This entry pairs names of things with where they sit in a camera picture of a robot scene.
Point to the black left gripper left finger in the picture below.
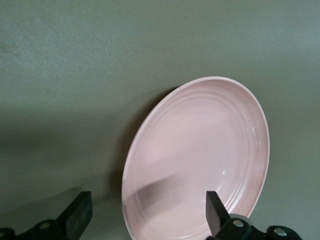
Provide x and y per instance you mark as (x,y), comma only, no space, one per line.
(77,215)

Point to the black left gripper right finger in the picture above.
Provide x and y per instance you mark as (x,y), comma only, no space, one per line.
(216,215)

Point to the pink plate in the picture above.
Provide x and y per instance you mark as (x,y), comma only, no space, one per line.
(195,150)

